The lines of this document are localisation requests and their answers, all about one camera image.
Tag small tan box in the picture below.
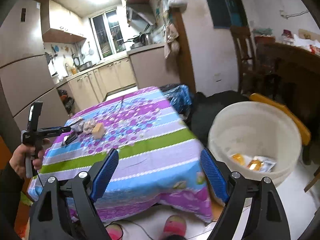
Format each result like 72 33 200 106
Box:
92 123 105 140

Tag yellow gold snack wrapper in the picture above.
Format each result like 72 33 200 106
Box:
229 153 277 172

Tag blue black trash bag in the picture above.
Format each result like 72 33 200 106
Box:
159 83 193 121

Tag beige kitchen cabinets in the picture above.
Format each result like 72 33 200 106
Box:
56 43 180 113

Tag kitchen window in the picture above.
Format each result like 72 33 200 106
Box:
90 9 126 59

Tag person's left hand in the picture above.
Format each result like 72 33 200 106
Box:
9 144 45 179

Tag floral striped tablecloth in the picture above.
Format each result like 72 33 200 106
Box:
28 87 213 223

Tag white plastic bucket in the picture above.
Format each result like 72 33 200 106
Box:
207 101 302 186

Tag beige refrigerator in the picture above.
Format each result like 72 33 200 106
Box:
1 0 68 130

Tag pink slipper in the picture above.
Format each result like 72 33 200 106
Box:
159 215 187 240

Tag black cloth pile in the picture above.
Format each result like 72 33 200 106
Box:
190 90 249 147

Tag yellow wooden chair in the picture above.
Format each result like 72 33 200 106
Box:
249 93 311 165

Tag dark wooden chair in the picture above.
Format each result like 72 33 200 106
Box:
230 25 263 93

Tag dark wooden dining table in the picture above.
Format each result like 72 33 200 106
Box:
254 39 320 100

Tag hanging beige cloth bags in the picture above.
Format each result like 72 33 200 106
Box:
164 23 180 59

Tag steel range hood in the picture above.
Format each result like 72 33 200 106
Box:
126 4 156 33

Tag hanging white plastic bag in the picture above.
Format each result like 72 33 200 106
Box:
168 0 187 8

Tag dark wall window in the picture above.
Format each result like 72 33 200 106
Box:
207 0 248 29

